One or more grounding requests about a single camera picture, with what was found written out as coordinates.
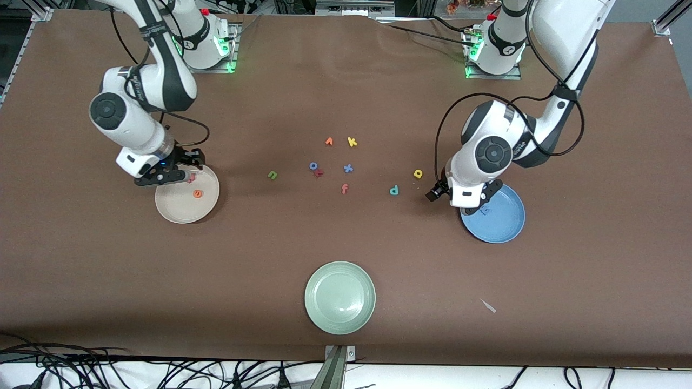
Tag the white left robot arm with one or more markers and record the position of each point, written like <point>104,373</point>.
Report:
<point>562,32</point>

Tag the pale green round plate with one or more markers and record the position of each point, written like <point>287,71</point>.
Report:
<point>340,297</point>

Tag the beige round plate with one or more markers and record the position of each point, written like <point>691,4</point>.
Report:
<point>184,208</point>

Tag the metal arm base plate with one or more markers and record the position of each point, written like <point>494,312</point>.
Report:
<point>512,76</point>
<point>238,38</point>

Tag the brown table cover sheet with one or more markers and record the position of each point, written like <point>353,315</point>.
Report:
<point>346,237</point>

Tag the aluminium frame rail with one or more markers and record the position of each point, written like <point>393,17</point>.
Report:
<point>662,26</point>
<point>42,15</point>

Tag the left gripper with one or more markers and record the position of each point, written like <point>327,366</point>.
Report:
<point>439,190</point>

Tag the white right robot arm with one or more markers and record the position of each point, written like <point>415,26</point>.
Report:
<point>135,135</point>

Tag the grey metal box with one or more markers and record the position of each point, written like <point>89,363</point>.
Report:
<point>354,7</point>

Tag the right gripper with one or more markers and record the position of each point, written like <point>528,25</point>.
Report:
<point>184,156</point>

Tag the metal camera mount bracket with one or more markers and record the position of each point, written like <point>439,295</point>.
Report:
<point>335,373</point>

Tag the blue round plate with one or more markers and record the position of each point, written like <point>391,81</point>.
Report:
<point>503,219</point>

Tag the white paper scrap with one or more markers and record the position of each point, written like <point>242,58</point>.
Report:
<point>488,306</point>

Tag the small orange decoration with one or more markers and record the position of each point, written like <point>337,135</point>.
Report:
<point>453,5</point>

